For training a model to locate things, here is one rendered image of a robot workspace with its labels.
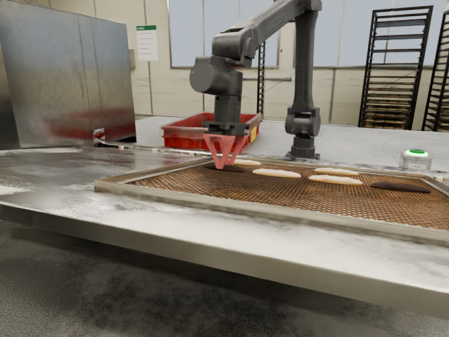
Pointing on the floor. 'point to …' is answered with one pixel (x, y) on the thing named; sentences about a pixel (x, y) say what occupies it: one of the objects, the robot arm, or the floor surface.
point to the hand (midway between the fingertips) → (224, 164)
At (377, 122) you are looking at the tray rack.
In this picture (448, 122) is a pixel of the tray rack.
